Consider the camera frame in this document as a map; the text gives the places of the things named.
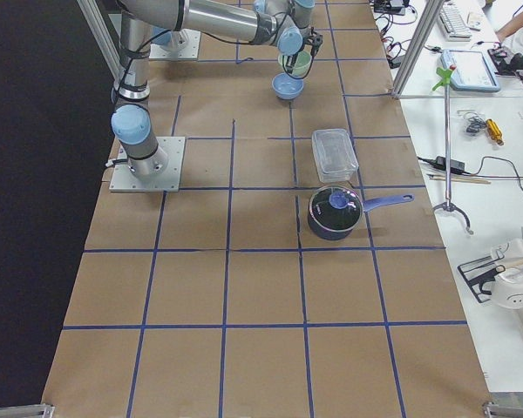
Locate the white mug with face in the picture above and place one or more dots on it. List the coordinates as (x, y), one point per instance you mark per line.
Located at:
(507, 289)

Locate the blue bowl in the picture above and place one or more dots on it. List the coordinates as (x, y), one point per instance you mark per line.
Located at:
(286, 87)

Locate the green bowl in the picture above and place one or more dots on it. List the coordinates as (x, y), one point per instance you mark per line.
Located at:
(303, 61)

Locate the blue saucepan with lid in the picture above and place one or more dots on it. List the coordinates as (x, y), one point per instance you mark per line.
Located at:
(335, 210)

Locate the orange screwdriver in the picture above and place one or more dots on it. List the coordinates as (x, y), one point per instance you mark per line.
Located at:
(494, 132)

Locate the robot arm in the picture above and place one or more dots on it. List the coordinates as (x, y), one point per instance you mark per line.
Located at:
(277, 38)
(173, 27)

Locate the clear plastic food container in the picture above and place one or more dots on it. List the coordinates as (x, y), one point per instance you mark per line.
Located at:
(334, 155)

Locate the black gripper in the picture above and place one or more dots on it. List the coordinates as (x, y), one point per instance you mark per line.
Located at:
(295, 55)

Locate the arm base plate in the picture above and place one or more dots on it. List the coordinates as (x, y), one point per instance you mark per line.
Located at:
(174, 45)
(159, 173)

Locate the reacher grabber tool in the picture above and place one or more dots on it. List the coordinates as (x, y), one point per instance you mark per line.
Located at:
(445, 76)

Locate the aluminium frame post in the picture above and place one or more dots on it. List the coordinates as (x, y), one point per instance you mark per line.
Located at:
(427, 20)

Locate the wooden chopsticks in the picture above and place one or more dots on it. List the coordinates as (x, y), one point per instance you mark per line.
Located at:
(457, 179)

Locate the teach pendant tablet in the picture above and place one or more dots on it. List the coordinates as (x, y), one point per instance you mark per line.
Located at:
(473, 70)

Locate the white keyboard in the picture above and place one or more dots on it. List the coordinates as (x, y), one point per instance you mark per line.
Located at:
(452, 23)

